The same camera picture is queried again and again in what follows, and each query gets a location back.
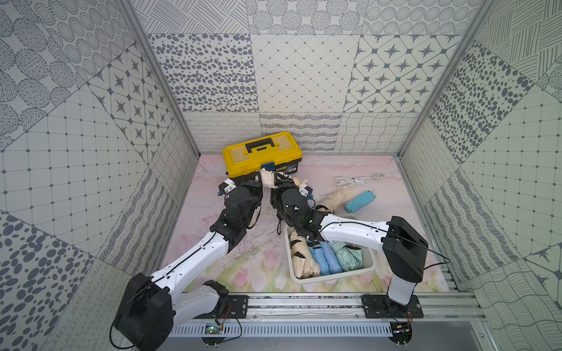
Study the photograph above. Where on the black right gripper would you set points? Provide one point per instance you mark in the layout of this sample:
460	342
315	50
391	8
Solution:
284	185

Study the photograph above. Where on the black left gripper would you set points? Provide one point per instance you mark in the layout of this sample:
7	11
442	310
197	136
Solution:
252	179

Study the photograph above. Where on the small beige umbrella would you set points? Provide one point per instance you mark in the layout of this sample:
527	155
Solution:
268	178

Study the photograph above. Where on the pale blue umbrella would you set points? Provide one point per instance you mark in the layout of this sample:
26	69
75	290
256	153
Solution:
331	258

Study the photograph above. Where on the mint green umbrella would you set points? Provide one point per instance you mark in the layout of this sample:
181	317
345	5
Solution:
349	257

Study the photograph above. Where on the white plastic storage box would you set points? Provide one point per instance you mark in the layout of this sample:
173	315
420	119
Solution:
368	259

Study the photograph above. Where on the light blue slim umbrella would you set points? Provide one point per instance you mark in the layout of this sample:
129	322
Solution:
319	257

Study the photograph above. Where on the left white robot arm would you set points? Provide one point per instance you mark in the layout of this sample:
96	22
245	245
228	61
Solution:
152	305

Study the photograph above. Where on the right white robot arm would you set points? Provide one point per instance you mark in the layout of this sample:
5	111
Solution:
404	248

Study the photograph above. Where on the cream umbrella right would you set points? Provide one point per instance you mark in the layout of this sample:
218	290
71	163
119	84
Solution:
332	202

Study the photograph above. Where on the teal umbrella case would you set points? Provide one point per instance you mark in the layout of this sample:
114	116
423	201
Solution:
359	202

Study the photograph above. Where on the yellow black toolbox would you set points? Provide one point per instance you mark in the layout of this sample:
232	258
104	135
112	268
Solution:
278	152

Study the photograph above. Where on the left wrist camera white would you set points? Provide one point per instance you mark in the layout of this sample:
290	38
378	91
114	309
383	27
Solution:
226	187

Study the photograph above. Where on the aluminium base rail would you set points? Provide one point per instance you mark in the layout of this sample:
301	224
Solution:
312	315

